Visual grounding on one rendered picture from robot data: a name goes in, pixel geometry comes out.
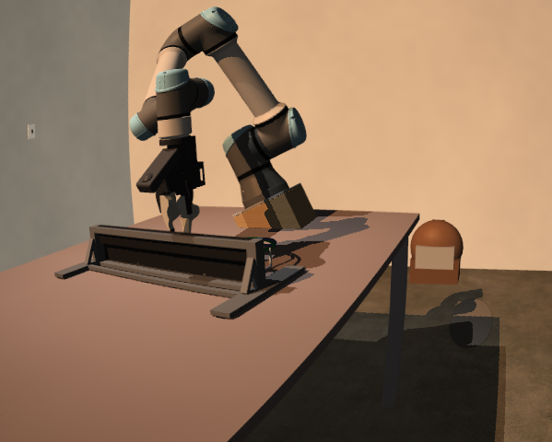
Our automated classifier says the dark grey port rack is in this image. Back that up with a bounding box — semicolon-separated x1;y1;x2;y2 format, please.
54;225;305;319

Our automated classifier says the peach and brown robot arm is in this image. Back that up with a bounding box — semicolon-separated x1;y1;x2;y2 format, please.
130;6;307;209

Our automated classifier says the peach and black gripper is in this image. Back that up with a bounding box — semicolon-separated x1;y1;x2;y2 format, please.
156;135;206;233

